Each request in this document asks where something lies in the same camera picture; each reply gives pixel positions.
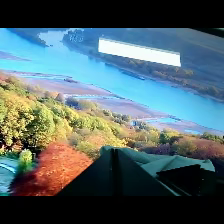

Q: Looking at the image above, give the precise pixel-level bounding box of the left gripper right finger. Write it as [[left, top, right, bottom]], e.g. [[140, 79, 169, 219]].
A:
[[114, 148, 178, 197]]

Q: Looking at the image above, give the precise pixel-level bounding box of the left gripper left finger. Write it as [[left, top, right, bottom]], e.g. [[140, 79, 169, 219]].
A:
[[57, 148, 115, 197]]

